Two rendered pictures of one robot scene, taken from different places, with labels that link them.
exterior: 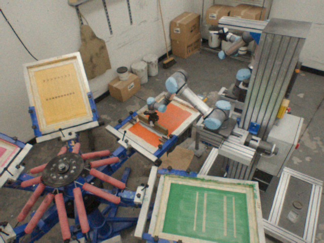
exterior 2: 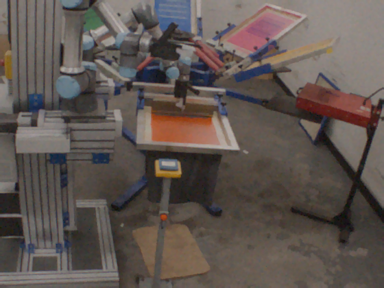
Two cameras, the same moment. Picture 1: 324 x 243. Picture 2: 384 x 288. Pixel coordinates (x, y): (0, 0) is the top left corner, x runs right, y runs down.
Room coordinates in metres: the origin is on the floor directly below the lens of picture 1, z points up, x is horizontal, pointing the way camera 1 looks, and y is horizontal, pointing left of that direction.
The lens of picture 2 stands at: (3.32, -2.03, 2.10)
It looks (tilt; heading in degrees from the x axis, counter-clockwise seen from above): 26 degrees down; 126
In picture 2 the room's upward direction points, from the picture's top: 8 degrees clockwise
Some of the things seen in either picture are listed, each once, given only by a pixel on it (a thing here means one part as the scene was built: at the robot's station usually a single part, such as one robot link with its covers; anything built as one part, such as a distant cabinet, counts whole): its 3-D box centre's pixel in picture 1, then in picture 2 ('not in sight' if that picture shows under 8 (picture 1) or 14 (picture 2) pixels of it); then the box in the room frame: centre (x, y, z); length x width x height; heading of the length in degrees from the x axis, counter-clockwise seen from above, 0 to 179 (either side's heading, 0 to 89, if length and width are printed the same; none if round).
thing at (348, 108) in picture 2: not in sight; (337, 104); (2.37, 1.12, 1.06); 0.61 x 0.46 x 0.12; 15
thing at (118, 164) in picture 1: (133, 150); not in sight; (1.44, 0.32, 0.89); 1.24 x 0.06 x 0.06; 135
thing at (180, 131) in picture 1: (160, 120); (183, 120); (1.74, 0.01, 0.97); 0.79 x 0.58 x 0.04; 135
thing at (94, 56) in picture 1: (91, 46); not in sight; (3.51, 1.00, 1.06); 0.53 x 0.07 x 1.05; 135
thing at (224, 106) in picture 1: (222, 109); (83, 48); (1.32, -0.49, 1.42); 0.13 x 0.12 x 0.14; 140
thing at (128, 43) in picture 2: (236, 40); (129, 42); (2.02, -0.79, 1.65); 0.11 x 0.08 x 0.09; 28
